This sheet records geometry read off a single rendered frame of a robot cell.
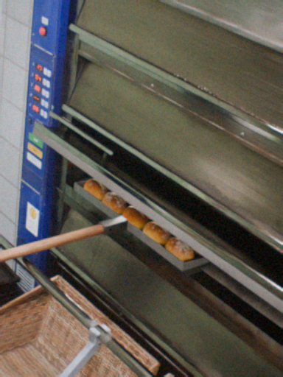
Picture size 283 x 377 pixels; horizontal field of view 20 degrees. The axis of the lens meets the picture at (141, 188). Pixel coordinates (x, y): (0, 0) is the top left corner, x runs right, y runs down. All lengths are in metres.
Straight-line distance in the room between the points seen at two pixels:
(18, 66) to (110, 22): 0.57
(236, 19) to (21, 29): 1.00
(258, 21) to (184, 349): 0.97
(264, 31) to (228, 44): 0.13
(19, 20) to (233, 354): 1.33
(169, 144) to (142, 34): 0.32
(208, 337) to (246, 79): 0.76
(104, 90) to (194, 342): 0.80
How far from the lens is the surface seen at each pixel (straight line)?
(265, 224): 2.01
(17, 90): 2.89
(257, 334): 2.17
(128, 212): 2.49
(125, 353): 1.99
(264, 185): 2.03
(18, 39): 2.85
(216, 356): 2.32
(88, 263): 2.69
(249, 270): 1.91
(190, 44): 2.15
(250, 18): 2.00
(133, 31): 2.31
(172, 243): 2.36
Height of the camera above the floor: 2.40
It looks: 26 degrees down
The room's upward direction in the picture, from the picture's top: 8 degrees clockwise
